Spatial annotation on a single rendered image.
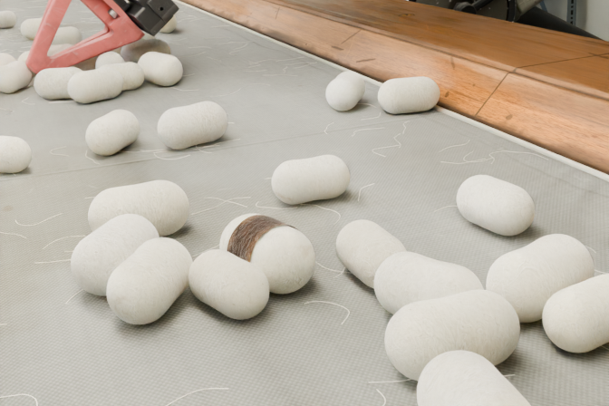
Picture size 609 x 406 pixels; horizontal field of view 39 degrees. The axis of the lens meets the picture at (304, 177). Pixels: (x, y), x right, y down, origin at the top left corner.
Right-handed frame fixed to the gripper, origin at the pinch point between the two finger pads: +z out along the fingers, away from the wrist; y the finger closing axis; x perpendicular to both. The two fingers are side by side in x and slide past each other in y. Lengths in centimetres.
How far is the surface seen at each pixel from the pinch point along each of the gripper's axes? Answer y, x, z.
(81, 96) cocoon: 8.1, 1.8, -0.4
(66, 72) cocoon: 5.7, 0.6, -0.8
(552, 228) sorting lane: 38.7, 10.4, -9.5
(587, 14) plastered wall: -181, 150, -132
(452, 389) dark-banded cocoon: 48.5, 2.9, -2.7
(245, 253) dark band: 38.4, 2.1, -1.4
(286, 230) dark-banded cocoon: 38.8, 2.4, -2.8
